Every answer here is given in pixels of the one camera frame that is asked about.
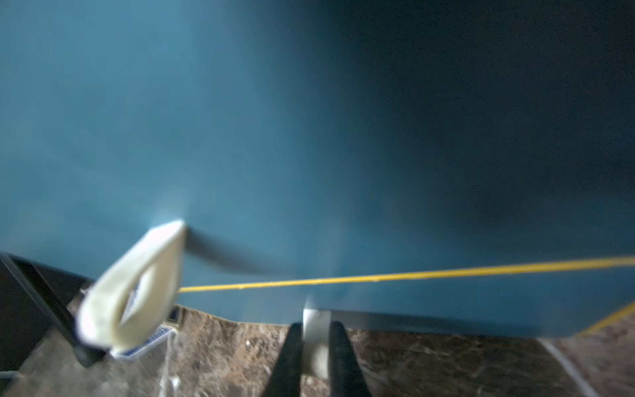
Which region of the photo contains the small clear card box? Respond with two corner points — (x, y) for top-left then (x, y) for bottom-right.
(110, 305), (185, 360)

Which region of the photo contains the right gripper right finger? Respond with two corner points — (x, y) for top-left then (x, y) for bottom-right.
(328, 321), (372, 397)

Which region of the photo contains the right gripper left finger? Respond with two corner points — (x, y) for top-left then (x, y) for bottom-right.
(261, 323), (304, 397)

